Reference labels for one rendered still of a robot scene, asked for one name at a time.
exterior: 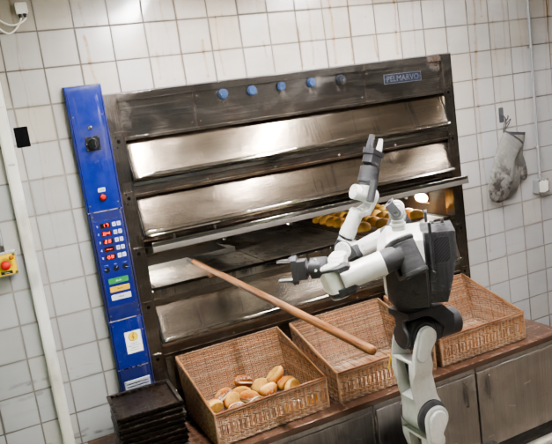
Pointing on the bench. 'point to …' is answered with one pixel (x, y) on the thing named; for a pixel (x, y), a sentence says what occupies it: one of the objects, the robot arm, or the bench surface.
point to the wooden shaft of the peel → (292, 310)
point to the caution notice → (134, 341)
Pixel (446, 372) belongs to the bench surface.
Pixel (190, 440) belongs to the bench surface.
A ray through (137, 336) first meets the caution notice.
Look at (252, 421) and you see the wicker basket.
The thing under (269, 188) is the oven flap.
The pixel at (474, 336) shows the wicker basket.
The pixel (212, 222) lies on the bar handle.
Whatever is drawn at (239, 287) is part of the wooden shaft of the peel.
